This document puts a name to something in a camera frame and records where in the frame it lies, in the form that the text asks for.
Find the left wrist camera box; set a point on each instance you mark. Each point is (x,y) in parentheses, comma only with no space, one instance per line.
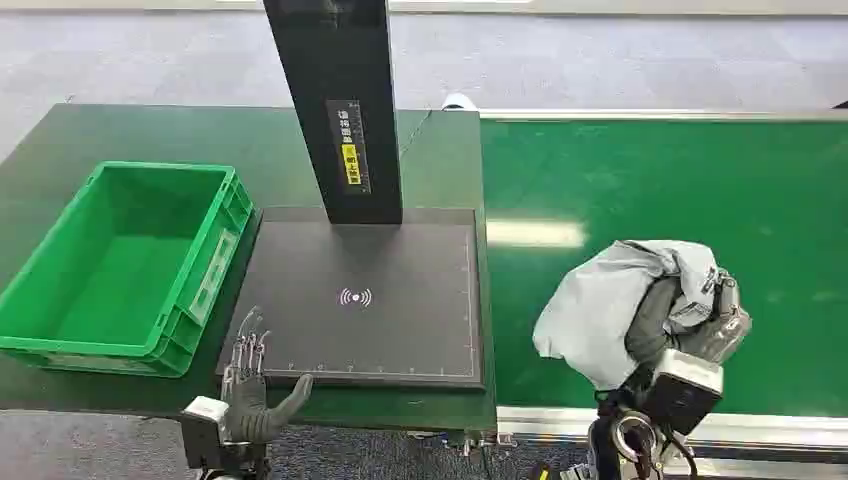
(202,430)

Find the black scanner column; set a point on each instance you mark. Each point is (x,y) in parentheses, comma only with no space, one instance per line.
(311,60)

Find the green conveyor belt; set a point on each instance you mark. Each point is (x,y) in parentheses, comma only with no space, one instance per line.
(662,185)

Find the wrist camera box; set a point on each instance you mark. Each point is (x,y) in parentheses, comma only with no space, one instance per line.
(202,430)
(682,391)

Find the black yellow column label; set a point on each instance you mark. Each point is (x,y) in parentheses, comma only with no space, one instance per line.
(352,159)

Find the black scanner base pad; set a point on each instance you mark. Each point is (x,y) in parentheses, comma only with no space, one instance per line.
(397,331)

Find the small white round object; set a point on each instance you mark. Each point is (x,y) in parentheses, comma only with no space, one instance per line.
(458,102)

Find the metal table bracket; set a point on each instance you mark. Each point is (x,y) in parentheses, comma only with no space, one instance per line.
(477,442)

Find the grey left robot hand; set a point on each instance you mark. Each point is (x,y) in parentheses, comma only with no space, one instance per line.
(248,404)

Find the grey plastic parcel bag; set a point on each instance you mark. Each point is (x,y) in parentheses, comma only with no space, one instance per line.
(590,311)

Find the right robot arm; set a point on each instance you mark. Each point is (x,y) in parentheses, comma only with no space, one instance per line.
(626,444)

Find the green plastic crate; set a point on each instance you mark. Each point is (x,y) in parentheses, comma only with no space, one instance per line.
(132,278)

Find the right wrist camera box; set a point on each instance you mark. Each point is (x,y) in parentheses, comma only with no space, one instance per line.
(682,391)

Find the silver conveyor frame rail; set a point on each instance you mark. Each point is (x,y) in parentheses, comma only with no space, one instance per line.
(762,430)
(662,114)

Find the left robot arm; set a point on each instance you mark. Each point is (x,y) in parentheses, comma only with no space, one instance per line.
(238,464)

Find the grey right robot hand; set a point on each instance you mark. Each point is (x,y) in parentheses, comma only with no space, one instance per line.
(649,324)

